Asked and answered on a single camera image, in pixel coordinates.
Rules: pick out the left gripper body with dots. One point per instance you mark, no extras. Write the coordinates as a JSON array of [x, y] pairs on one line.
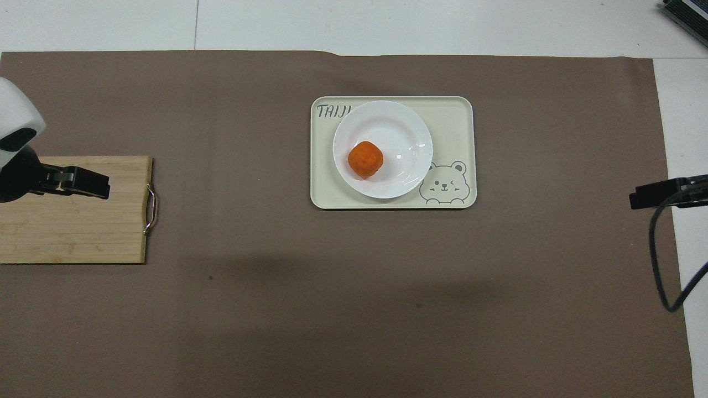
[[19, 177]]

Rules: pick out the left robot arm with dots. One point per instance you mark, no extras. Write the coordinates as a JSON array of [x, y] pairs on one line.
[[16, 108]]

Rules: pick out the orange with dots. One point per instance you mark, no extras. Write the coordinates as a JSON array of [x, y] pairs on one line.
[[365, 159]]

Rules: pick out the white round plate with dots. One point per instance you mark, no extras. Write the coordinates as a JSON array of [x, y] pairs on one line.
[[398, 132]]

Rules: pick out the cream tray with bear drawing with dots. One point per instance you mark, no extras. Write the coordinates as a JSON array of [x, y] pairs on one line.
[[453, 132]]

